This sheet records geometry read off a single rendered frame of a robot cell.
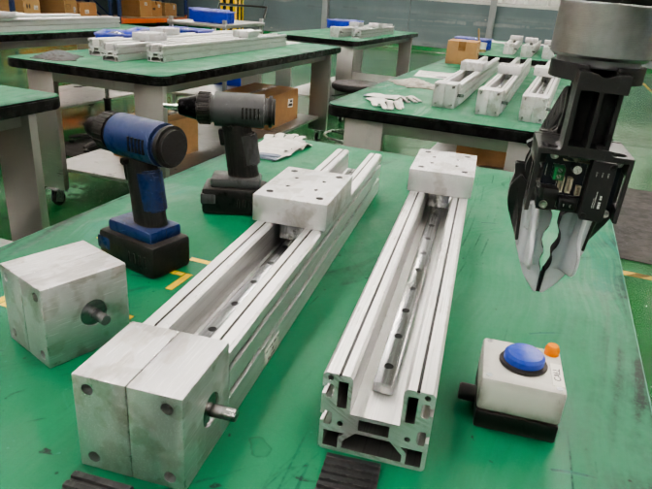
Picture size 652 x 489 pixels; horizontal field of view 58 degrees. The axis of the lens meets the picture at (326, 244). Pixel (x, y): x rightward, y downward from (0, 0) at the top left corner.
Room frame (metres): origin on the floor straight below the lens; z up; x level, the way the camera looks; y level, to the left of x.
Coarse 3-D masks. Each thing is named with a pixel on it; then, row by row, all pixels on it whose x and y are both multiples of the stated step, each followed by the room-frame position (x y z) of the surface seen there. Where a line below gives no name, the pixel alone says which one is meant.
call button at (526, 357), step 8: (512, 344) 0.53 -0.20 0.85; (520, 344) 0.53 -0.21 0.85; (528, 344) 0.53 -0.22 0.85; (512, 352) 0.51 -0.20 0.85; (520, 352) 0.51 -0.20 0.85; (528, 352) 0.51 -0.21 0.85; (536, 352) 0.51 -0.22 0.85; (512, 360) 0.50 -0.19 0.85; (520, 360) 0.50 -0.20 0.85; (528, 360) 0.50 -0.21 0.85; (536, 360) 0.50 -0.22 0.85; (544, 360) 0.51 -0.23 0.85; (520, 368) 0.50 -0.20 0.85; (528, 368) 0.49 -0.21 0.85; (536, 368) 0.50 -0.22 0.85
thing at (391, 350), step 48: (432, 240) 0.84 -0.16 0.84; (384, 288) 0.61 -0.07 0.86; (432, 288) 0.62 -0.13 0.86; (384, 336) 0.57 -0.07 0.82; (432, 336) 0.51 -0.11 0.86; (336, 384) 0.44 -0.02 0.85; (384, 384) 0.47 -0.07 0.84; (432, 384) 0.43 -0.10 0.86; (336, 432) 0.46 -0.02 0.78; (384, 432) 0.43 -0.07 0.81
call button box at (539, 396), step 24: (480, 360) 0.54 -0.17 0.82; (504, 360) 0.51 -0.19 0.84; (552, 360) 0.52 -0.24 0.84; (480, 384) 0.49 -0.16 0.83; (504, 384) 0.48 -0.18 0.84; (528, 384) 0.48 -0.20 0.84; (552, 384) 0.48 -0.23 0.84; (480, 408) 0.49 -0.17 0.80; (504, 408) 0.48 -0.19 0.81; (528, 408) 0.47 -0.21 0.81; (552, 408) 0.47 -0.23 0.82; (528, 432) 0.47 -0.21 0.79; (552, 432) 0.47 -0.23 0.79
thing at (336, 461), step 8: (328, 456) 0.42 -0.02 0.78; (336, 456) 0.42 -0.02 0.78; (344, 456) 0.42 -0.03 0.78; (328, 464) 0.41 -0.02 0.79; (336, 464) 0.41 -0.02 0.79; (344, 464) 0.41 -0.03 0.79; (352, 464) 0.42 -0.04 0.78; (360, 464) 0.42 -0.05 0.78; (368, 464) 0.42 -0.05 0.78; (376, 464) 0.42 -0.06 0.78; (352, 472) 0.41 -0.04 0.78; (360, 472) 0.41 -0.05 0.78; (368, 472) 0.41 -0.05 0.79; (376, 472) 0.41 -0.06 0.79
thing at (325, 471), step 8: (328, 472) 0.40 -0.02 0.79; (336, 472) 0.40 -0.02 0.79; (344, 472) 0.40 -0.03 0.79; (320, 480) 0.39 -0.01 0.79; (328, 480) 0.39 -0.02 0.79; (336, 480) 0.39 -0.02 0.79; (344, 480) 0.39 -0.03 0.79; (352, 480) 0.39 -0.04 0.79; (360, 480) 0.40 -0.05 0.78; (368, 480) 0.39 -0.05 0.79; (376, 480) 0.39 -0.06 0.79; (360, 488) 0.39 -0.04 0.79; (368, 488) 0.38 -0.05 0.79
